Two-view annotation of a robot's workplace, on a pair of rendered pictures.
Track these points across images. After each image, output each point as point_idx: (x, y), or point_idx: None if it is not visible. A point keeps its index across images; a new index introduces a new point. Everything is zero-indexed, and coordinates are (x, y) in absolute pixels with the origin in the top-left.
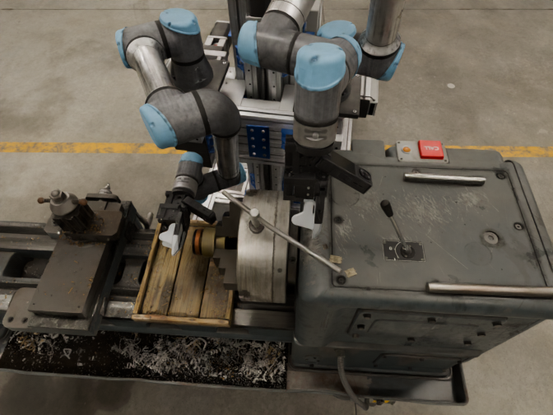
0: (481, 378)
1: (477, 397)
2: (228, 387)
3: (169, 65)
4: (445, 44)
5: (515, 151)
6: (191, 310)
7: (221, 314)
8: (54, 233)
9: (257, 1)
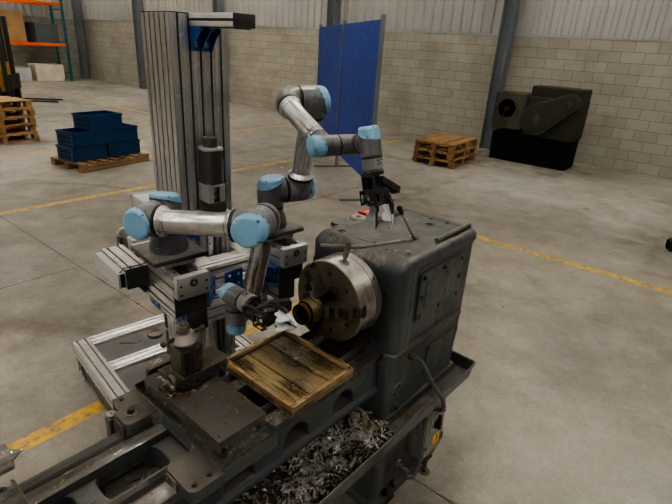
0: (454, 406)
1: (464, 416)
2: (371, 456)
3: (137, 249)
4: None
5: None
6: (320, 382)
7: (341, 371)
8: (140, 420)
9: (216, 172)
